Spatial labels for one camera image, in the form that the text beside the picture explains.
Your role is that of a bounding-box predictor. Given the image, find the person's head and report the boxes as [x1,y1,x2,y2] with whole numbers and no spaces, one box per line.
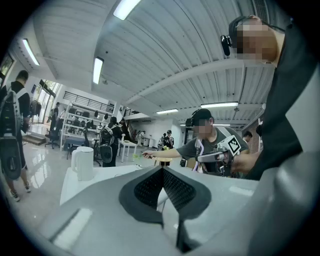
[228,14,286,68]

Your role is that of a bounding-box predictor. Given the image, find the white electric kettle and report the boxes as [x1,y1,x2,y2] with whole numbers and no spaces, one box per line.
[70,146,95,182]

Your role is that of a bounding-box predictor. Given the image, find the small white table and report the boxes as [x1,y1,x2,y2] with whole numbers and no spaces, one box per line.
[117,139,139,163]

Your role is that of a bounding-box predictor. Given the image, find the person's right forearm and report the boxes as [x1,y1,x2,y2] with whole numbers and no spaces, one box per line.
[231,151,262,175]

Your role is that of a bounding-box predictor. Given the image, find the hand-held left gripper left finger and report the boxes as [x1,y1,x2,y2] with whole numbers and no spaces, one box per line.
[39,164,185,256]

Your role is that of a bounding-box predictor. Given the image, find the round yellow wooden table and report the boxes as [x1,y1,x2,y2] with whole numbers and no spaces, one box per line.
[152,156,174,167]

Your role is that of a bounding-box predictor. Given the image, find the black office chair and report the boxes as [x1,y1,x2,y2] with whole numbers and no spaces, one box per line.
[81,127,102,167]
[44,119,62,150]

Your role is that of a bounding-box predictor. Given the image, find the black grey backpack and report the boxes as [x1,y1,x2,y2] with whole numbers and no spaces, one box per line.
[0,89,24,181]
[98,126,116,164]

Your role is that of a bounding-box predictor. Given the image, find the person's black shirt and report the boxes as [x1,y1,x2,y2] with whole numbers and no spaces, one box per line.
[243,21,312,181]

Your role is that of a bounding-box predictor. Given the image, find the dark clothes on rack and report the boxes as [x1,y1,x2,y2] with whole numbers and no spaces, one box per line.
[29,99,42,117]

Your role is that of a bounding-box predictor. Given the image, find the white metal shelf rack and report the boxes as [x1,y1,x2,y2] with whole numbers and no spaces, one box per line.
[59,99,111,152]

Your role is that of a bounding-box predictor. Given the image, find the black balcony railing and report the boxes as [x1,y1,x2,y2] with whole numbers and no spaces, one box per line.
[63,90,116,114]

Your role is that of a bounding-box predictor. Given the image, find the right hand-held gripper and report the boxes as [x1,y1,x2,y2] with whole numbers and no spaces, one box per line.
[195,134,242,177]

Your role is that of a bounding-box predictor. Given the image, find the wooden step platform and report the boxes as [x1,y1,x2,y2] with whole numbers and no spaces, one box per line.
[22,134,47,146]

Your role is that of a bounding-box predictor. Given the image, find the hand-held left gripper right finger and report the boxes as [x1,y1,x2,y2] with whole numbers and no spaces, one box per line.
[162,165,260,255]

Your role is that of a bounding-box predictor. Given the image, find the black head-worn camera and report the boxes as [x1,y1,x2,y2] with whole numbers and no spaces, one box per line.
[219,34,233,57]

